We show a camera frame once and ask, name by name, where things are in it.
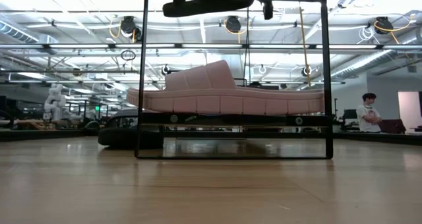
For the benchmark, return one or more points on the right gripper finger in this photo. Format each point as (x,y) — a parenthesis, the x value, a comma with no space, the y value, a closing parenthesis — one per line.
(268,10)

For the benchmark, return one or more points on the black rubber slide sandal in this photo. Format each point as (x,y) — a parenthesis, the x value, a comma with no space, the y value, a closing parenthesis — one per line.
(204,8)
(118,138)

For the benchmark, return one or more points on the pink rubber slide sandal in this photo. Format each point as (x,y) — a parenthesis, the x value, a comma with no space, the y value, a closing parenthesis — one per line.
(230,102)

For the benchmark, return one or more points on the long ceiling light strip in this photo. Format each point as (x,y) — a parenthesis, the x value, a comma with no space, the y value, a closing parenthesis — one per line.
(82,46)

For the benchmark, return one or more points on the person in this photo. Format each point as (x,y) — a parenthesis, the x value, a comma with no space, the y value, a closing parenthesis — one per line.
(367,117)

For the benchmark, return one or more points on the white humanoid robot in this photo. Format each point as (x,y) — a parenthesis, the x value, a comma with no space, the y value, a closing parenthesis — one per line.
(55,102)

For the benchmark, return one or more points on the dark maroon chair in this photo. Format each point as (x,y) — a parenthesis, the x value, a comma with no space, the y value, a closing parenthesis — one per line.
(392,126)

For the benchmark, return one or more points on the silver air duct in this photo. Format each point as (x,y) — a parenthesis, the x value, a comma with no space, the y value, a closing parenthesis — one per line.
(362,64)

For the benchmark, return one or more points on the black frame wooden shoe shelf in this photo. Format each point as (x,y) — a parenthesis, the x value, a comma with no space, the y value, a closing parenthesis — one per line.
(230,120)

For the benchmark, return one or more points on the black aluminium table frame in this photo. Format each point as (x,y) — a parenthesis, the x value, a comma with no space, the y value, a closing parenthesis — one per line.
(49,135)

